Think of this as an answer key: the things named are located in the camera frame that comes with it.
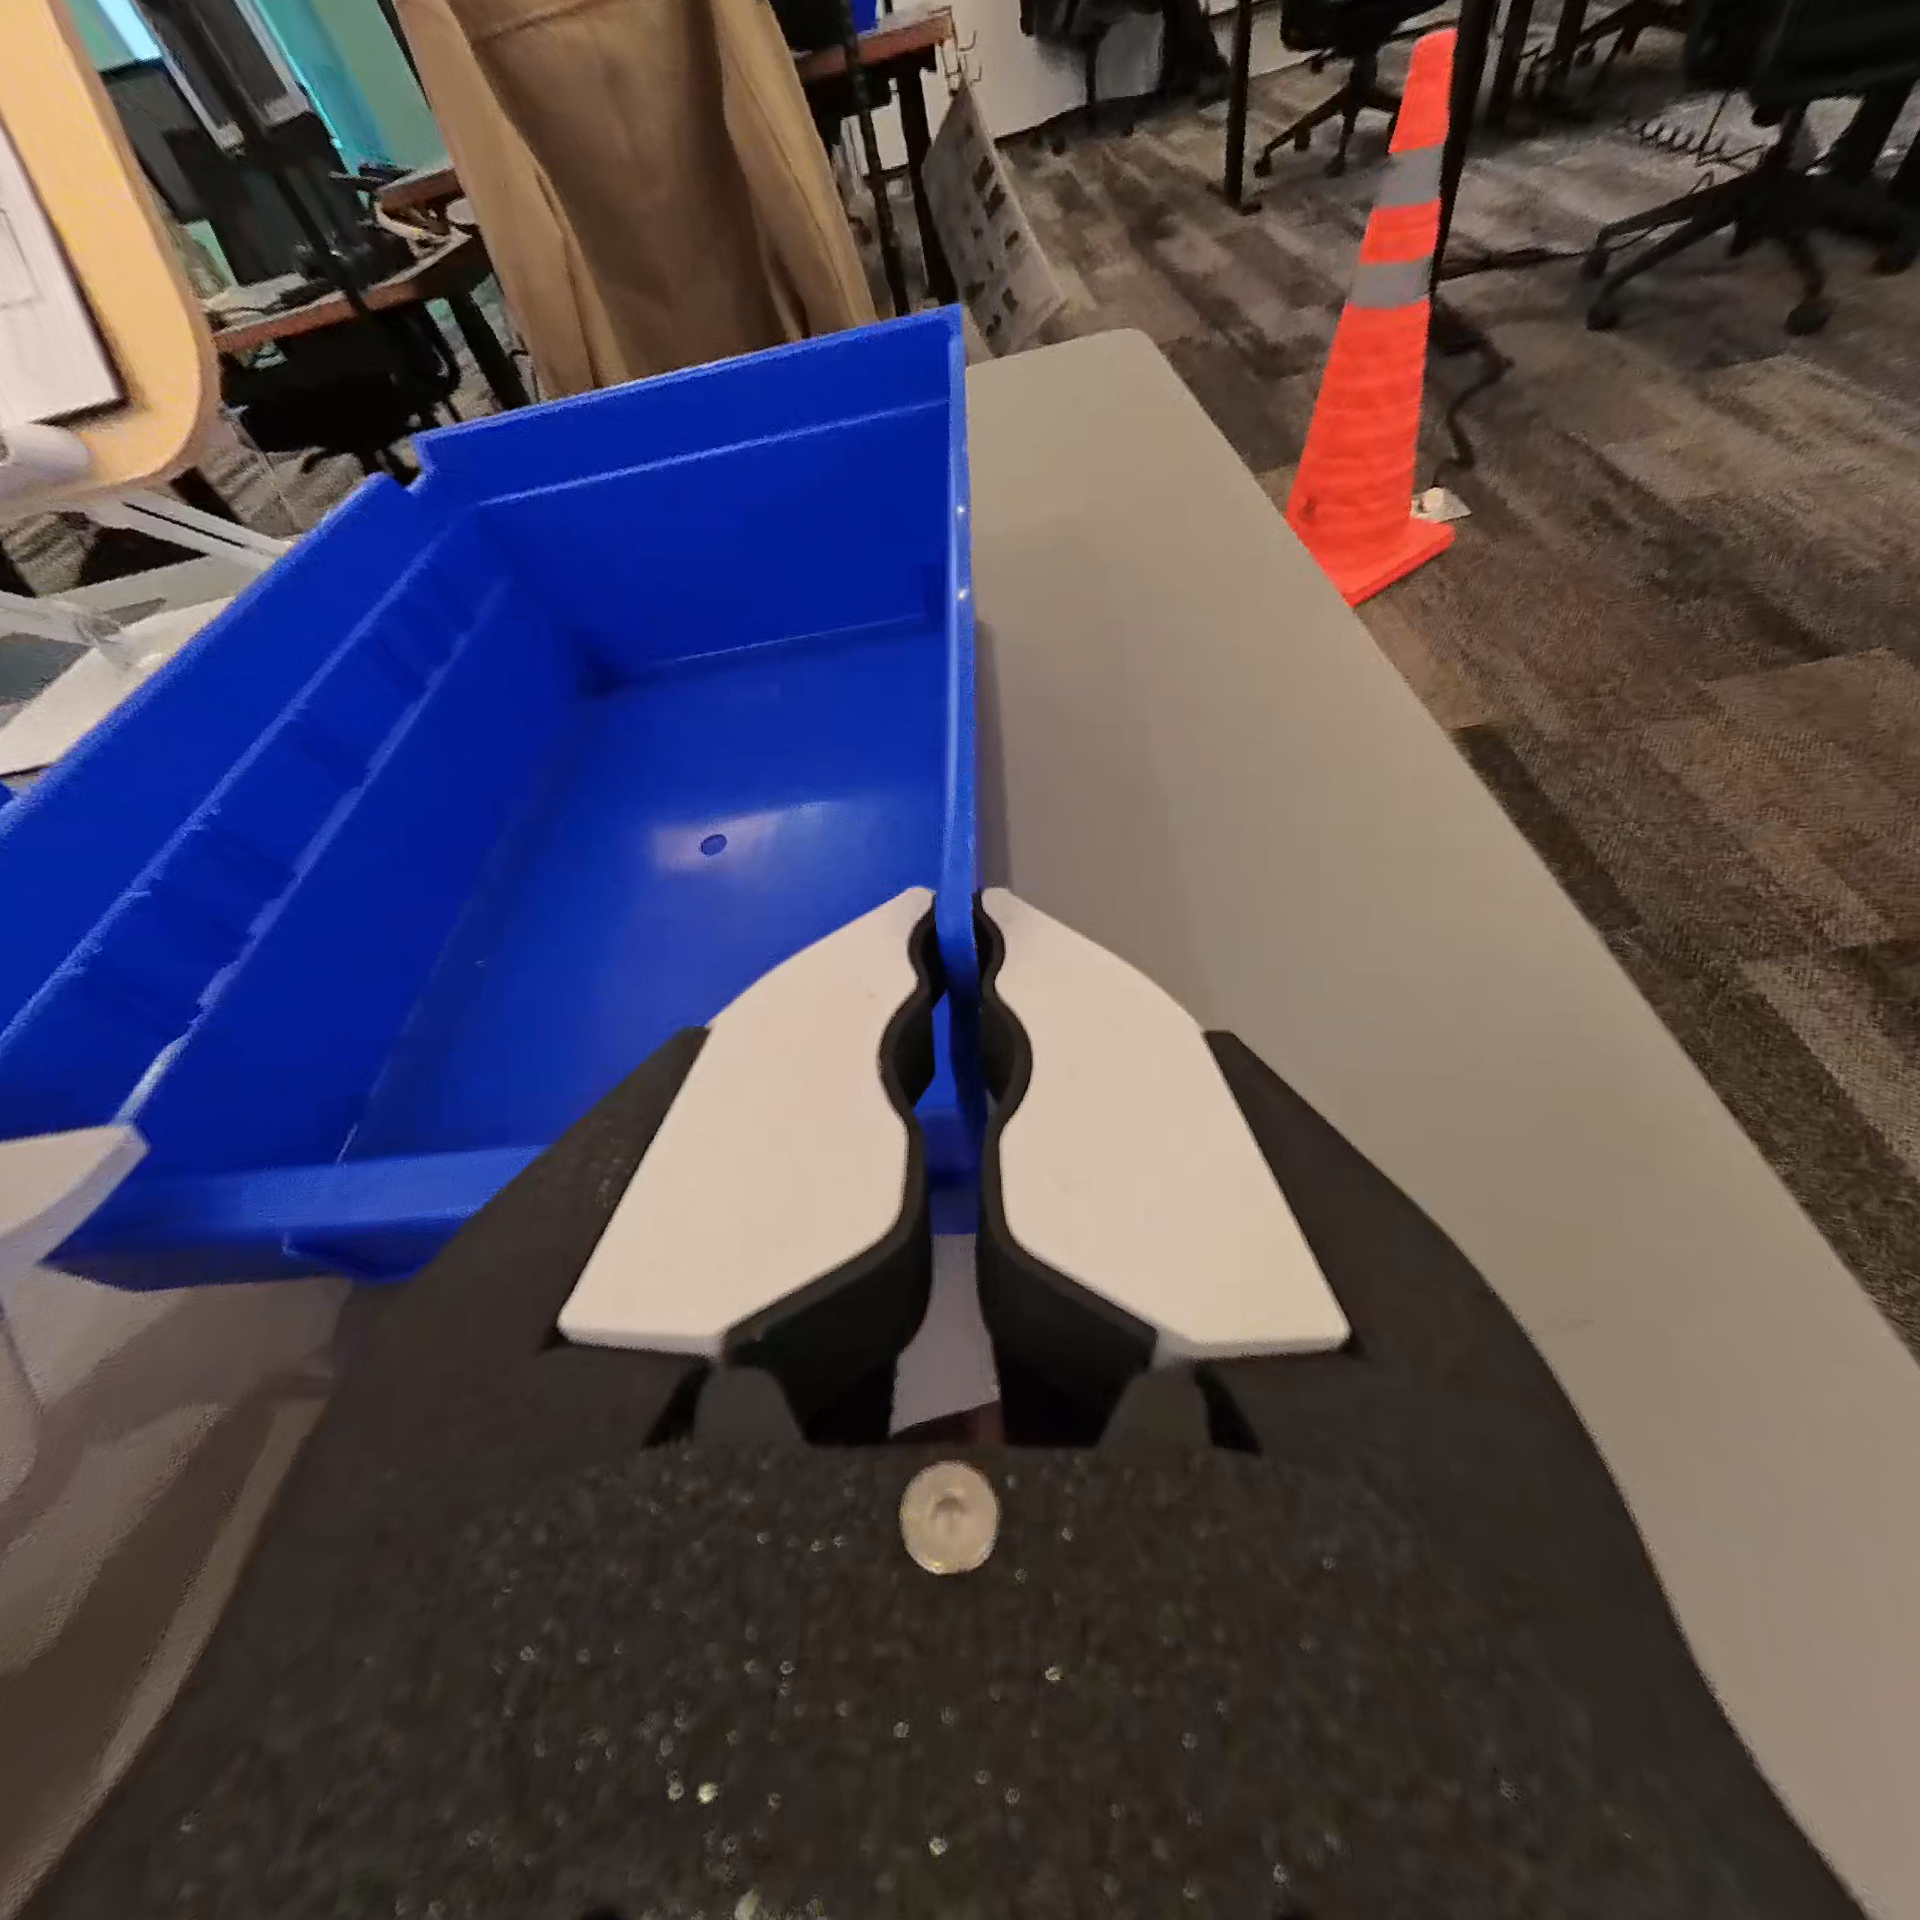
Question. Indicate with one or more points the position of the white paper tag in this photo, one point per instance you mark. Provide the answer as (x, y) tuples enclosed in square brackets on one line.
[(1440, 508)]

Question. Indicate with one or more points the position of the printed instruction sheet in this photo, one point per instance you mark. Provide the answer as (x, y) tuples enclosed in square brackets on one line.
[(53, 300)]

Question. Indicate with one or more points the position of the tan cloth cover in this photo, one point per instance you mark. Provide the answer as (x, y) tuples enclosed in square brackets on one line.
[(645, 181)]

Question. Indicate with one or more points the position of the hanging printed paper sheet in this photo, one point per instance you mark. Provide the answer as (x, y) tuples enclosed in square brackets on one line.
[(991, 225)]

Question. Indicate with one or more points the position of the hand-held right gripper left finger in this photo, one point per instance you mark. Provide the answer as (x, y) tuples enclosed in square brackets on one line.
[(751, 1170)]

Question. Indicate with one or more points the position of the blue plastic bin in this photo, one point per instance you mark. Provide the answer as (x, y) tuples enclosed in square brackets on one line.
[(674, 780)]

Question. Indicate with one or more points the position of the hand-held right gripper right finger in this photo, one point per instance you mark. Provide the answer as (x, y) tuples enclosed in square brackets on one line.
[(1170, 1170)]

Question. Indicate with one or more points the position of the orange traffic cone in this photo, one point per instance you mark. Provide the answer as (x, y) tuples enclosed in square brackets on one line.
[(1373, 435)]

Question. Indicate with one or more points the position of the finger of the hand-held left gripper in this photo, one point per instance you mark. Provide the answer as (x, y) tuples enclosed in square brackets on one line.
[(53, 1178)]

